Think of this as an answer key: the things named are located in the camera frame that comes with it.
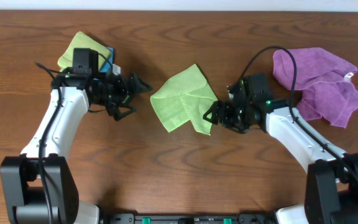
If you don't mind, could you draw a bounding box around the light green microfiber cloth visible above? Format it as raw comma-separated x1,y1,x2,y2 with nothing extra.
150,64,218,135

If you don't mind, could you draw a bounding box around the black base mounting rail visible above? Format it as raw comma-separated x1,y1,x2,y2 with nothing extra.
98,213,278,224

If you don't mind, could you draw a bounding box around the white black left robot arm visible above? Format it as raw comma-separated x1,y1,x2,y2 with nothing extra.
0,67,152,223

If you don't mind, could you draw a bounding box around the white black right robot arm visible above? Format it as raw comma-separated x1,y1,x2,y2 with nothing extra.
203,98,358,223

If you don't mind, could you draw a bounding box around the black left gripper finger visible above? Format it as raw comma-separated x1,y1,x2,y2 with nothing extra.
129,72,153,93
113,96,136,121

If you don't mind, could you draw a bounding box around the folded blue cloth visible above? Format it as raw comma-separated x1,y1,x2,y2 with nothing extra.
99,47,114,72

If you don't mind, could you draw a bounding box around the folded green cloth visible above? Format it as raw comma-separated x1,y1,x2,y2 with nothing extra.
57,31,114,72

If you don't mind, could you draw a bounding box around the purple microfiber cloth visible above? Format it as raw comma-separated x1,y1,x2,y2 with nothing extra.
289,47,358,128

